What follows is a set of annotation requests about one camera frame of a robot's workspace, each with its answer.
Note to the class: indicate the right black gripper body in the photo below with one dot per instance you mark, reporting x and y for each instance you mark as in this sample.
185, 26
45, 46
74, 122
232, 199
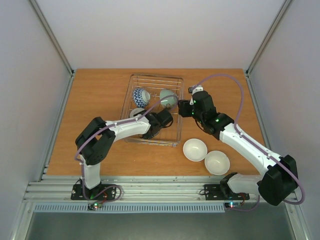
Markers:
185, 108

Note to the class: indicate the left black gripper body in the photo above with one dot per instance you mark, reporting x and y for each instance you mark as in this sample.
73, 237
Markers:
148, 136

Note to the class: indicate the teal ceramic bowl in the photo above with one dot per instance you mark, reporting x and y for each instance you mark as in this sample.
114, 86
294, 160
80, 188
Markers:
168, 98

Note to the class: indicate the white bowl black outside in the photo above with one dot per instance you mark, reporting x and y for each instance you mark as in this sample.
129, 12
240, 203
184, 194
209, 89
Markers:
136, 111

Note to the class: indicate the red patterned bowl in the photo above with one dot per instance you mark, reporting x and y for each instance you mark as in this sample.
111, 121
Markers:
141, 97

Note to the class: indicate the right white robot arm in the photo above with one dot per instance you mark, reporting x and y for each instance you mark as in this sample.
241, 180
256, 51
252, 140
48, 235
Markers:
278, 174

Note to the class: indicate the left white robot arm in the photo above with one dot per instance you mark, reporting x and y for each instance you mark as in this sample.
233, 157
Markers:
96, 140

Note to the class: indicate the white bowl left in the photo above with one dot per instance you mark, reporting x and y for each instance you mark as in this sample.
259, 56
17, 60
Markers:
195, 150

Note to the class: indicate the white bowl front right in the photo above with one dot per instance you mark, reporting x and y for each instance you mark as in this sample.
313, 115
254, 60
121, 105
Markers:
217, 163

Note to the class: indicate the left circuit board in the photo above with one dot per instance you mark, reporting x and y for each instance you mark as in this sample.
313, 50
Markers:
95, 206

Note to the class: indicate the circuit board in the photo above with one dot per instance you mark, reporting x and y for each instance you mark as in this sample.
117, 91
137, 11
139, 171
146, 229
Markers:
95, 206
232, 205

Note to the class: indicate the right circuit board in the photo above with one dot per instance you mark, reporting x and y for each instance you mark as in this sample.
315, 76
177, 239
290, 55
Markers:
232, 205

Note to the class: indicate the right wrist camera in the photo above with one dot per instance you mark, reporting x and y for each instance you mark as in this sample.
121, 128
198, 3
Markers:
194, 89

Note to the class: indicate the metal wire dish rack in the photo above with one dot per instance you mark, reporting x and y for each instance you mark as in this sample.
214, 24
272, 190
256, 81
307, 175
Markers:
171, 135

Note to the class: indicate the grey slotted cable duct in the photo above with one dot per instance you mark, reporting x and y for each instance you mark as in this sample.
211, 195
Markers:
129, 208

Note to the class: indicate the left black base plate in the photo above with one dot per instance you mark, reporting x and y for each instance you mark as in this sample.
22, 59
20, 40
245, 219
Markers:
107, 192

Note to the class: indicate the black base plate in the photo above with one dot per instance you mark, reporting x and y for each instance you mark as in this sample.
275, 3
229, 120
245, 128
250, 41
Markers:
107, 192
213, 192

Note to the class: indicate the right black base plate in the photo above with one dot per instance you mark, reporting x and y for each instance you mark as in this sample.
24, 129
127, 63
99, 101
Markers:
213, 192

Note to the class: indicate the aluminium rail frame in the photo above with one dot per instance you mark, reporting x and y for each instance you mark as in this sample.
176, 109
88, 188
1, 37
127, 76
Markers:
143, 189

